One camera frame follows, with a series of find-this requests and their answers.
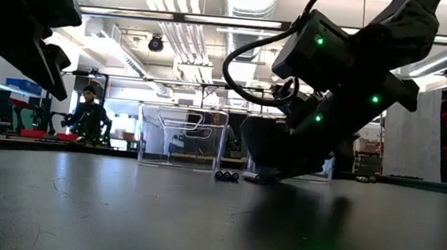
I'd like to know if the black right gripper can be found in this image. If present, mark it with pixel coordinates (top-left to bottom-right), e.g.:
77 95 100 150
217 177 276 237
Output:
236 31 424 199

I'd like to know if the white blue-capped battery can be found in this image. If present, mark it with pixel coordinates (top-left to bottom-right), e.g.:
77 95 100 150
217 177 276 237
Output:
242 171 264 184

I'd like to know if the clear plastic bin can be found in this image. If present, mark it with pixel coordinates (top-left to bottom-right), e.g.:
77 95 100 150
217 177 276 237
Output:
243 110 339 185
133 101 231 173

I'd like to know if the red tray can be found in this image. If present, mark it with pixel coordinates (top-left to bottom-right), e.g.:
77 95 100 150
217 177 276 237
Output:
55 132 82 144
18 127 48 142

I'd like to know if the small grey object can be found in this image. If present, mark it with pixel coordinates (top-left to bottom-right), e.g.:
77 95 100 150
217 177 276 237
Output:
354 174 377 185

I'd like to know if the white fabric partition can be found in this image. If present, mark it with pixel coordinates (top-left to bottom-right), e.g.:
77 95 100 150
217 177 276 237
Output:
380 84 447 183

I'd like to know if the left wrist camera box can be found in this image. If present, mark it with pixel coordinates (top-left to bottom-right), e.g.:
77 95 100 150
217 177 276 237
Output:
17 0 85 31

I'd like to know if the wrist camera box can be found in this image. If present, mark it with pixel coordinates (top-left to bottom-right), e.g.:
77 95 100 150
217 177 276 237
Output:
17 0 85 31
269 4 359 96

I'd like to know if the black metal frame stand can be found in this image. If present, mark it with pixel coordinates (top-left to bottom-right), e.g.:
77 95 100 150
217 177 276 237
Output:
198 80 267 116
55 66 110 147

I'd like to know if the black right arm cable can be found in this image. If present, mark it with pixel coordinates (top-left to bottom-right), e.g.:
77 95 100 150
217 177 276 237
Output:
218 0 337 114

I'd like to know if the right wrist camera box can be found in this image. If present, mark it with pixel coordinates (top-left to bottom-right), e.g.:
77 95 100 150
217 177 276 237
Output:
269 4 359 96

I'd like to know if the black overhead frame beam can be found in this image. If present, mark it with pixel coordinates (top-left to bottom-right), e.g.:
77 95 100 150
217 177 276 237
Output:
77 0 447 53

